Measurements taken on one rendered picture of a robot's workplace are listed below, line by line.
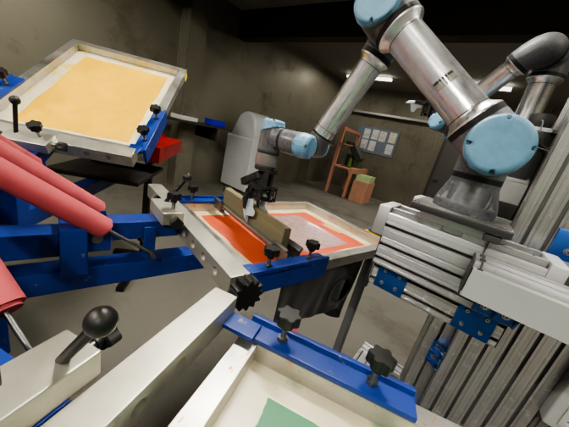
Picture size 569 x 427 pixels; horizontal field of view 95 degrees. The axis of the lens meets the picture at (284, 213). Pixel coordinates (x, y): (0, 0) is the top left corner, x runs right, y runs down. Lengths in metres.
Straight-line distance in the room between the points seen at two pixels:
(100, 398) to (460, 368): 1.03
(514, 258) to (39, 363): 0.86
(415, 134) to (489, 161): 8.05
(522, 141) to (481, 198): 0.19
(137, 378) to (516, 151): 0.72
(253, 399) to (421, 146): 8.37
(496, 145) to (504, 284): 0.28
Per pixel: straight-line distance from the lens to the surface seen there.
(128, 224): 0.79
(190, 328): 0.46
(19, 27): 4.47
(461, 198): 0.80
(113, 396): 0.39
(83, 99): 1.57
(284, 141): 0.83
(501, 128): 0.67
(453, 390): 1.22
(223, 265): 0.61
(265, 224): 0.88
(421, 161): 8.58
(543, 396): 1.18
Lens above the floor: 1.35
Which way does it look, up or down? 17 degrees down
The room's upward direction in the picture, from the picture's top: 14 degrees clockwise
